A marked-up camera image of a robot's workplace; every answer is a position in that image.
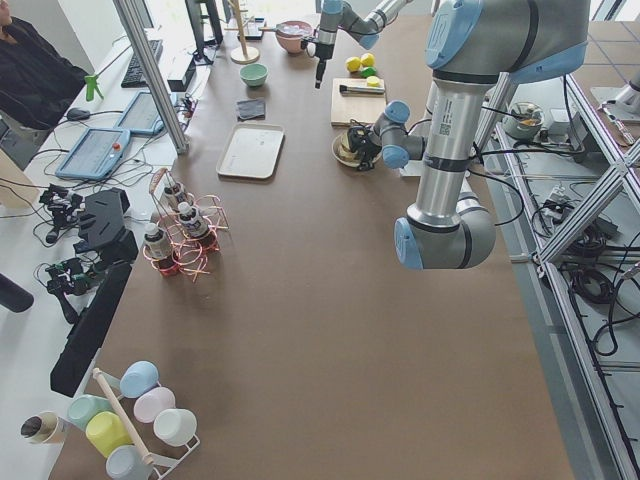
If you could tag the tea bottle lower left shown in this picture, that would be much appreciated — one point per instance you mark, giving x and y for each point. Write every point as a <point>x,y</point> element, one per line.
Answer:
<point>195,226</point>

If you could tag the tea bottle upper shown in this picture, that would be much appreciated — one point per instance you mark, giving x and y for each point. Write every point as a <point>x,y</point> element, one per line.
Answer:
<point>174,195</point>

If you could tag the yellow lemon upper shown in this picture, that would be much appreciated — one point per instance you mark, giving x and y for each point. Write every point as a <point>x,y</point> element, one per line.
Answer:
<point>367,60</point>

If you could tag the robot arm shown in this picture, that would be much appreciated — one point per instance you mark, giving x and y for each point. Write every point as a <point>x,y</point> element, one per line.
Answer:
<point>339,15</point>
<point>470,44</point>

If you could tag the pink bowl with ice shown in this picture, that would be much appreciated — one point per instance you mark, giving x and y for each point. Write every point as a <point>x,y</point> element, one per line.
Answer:
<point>289,35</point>

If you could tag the white wire cup rack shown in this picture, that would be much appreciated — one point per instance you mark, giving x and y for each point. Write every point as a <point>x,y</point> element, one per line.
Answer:
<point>163,458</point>

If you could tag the steel muddler black tip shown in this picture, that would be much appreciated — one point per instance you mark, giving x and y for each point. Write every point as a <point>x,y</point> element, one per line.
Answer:
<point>360,90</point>

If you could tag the mint green cup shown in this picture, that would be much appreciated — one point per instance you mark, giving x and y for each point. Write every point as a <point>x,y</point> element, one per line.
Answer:
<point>84,408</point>

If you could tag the blue teach pendant far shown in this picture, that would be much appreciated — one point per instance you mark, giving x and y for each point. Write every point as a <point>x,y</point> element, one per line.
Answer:
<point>141,117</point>

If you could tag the blue teach pendant near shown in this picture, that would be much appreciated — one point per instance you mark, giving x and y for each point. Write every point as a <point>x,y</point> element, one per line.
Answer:
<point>95,154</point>

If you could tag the grey blue cup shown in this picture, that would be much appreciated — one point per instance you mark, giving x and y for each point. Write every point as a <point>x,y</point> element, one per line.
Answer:
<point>124,463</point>

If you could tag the yellow lemon lower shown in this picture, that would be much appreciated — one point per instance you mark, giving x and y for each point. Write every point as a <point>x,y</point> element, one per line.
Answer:
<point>353,64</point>

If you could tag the half cut lemon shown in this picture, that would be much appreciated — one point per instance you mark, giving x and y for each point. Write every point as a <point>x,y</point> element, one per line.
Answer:
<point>373,81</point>

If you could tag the tea bottle lower right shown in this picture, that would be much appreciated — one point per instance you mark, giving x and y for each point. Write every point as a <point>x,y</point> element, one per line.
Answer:
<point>160,249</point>

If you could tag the green ceramic bowl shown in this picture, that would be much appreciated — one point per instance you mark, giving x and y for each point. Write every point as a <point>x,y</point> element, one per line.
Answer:
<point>254,75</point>

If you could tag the tea bottle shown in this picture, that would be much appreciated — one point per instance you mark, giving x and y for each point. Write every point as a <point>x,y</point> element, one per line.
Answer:
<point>174,195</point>
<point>160,249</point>
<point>195,226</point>

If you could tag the grey folded cloth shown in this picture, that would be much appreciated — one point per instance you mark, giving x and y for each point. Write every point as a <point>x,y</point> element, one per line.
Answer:
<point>250,109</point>

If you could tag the wooden cutting board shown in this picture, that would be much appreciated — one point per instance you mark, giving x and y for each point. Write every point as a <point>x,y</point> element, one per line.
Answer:
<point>363,107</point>

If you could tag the green lime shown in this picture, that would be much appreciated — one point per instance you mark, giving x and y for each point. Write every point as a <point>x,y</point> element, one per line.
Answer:
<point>367,72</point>

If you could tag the white round plate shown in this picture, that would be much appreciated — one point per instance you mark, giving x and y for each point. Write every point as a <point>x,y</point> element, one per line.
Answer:
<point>347,160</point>

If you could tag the pink cup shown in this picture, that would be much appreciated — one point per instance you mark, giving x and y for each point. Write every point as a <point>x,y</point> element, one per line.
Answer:
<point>149,405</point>

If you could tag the cream rabbit tray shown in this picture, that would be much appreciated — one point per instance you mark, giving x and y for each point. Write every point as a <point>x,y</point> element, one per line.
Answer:
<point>251,151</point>

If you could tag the white cup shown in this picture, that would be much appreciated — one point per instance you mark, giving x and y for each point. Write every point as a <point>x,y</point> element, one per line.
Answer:
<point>175,427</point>

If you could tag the yellow cup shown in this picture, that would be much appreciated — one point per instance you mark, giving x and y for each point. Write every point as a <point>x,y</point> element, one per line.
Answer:
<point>106,432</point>

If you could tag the yellow lemon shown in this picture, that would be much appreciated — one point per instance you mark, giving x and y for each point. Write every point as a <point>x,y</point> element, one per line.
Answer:
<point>353,64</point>
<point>367,60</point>

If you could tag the copper wire bottle rack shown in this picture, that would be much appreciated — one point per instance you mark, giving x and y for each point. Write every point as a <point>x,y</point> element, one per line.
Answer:
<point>190,257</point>

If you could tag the paper cup metal inside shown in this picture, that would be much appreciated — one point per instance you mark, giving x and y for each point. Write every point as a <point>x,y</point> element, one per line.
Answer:
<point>45,428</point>

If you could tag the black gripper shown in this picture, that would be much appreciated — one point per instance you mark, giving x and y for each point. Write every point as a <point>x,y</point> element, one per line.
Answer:
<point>324,52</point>
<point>368,143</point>

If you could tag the aluminium frame post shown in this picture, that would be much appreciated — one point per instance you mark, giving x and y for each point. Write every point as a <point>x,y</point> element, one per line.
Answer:
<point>132,24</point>

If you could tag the person in black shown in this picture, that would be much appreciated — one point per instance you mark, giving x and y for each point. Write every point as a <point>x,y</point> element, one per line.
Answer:
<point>37,84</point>

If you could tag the wooden mug tree stand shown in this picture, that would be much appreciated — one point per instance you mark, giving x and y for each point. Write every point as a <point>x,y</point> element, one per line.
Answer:
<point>244,54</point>

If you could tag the blue teach pendant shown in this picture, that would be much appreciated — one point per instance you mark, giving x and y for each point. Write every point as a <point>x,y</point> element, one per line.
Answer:
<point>95,154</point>
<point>141,117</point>

